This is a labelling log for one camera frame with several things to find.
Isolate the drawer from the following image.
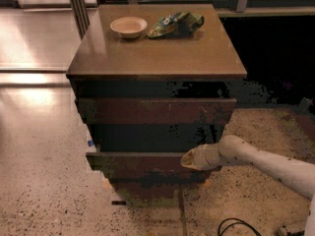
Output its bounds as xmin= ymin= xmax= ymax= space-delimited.
xmin=77 ymin=98 xmax=236 ymax=125
xmin=85 ymin=150 xmax=221 ymax=175

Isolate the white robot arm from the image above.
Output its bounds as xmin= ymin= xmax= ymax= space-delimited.
xmin=180 ymin=135 xmax=315 ymax=236

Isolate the dark wooden drawer cabinet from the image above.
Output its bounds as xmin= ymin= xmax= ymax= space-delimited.
xmin=67 ymin=5 xmax=247 ymax=205

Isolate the top drawer front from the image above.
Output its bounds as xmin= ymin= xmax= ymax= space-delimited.
xmin=77 ymin=98 xmax=236 ymax=125

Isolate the white power strip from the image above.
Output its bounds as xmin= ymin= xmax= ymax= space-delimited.
xmin=275 ymin=225 xmax=306 ymax=236

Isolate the blue tape piece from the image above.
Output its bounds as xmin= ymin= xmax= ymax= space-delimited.
xmin=88 ymin=140 xmax=95 ymax=147

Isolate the green chip bag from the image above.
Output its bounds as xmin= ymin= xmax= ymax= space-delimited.
xmin=147 ymin=12 xmax=205 ymax=39

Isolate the black floor cable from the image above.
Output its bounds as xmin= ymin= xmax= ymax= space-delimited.
xmin=217 ymin=217 xmax=263 ymax=236

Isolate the metal window frame post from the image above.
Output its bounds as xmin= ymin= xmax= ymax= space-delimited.
xmin=69 ymin=0 xmax=90 ymax=38

